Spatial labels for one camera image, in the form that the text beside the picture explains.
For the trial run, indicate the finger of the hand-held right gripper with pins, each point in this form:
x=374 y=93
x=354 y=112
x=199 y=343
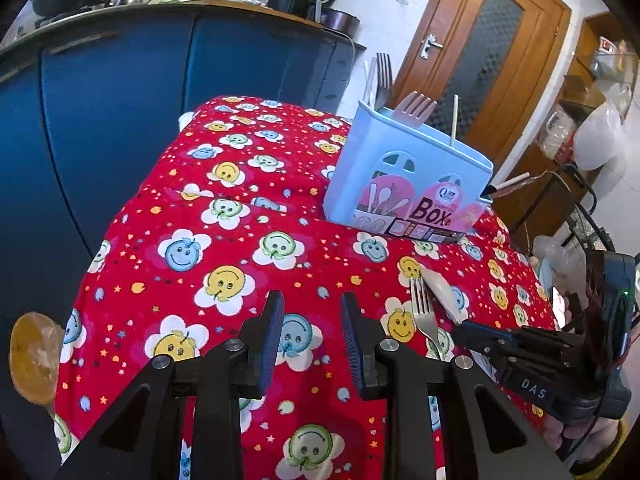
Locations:
x=477 y=332
x=492 y=356

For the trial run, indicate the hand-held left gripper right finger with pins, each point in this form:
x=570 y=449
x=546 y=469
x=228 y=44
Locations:
x=350 y=345

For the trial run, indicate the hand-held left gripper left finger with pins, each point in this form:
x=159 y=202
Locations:
x=272 y=345

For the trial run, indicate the metal fork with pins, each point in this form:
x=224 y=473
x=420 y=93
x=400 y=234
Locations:
x=425 y=320
x=384 y=77

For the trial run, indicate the beige spoon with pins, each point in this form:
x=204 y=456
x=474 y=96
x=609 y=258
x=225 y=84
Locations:
x=442 y=290

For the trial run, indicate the light blue utensil box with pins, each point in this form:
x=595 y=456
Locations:
x=370 y=170

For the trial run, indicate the person's right hand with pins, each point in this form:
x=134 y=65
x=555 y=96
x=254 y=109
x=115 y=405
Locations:
x=555 y=435

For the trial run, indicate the clear plastic bag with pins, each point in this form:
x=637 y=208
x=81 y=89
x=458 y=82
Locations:
x=550 y=252

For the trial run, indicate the red smiley flower cloth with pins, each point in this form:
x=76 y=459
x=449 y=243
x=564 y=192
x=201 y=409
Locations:
x=150 y=310

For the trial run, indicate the white plastic bag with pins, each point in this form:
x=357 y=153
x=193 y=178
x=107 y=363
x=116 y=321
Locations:
x=595 y=140

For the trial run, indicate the yellow round object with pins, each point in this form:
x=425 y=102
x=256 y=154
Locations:
x=35 y=360

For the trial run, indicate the wooden shelf unit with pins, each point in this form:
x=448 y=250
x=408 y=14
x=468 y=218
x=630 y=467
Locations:
x=575 y=90

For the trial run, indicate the blue kitchen cabinet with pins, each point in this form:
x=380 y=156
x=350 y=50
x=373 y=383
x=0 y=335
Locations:
x=100 y=135

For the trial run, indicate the wooden door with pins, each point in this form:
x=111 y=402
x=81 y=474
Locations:
x=530 y=35

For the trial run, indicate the dark cooking pot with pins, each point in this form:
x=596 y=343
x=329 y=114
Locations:
x=342 y=21

